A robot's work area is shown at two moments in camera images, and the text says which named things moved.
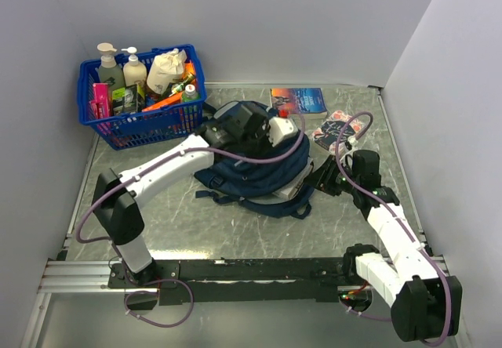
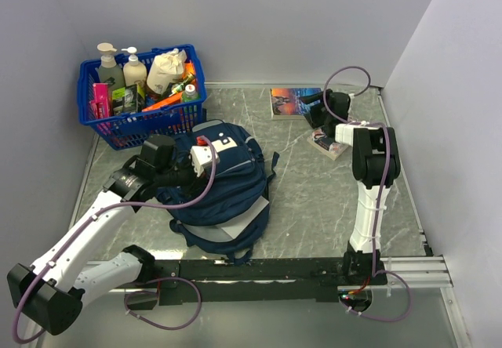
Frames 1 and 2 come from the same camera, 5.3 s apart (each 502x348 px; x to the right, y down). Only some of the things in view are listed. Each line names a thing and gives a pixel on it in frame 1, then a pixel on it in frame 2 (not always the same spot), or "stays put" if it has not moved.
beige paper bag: x=164 y=68 stays put
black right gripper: x=321 y=179 -> x=313 y=118
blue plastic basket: x=143 y=99 stays put
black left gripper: x=265 y=129 -> x=187 y=158
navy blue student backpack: x=262 y=181 -> x=225 y=211
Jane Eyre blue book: x=303 y=103 stays put
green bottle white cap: x=190 y=94 stays put
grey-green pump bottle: x=109 y=68 stays put
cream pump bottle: x=133 y=70 stays put
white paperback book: x=289 y=191 -> x=243 y=218
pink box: x=101 y=106 stays put
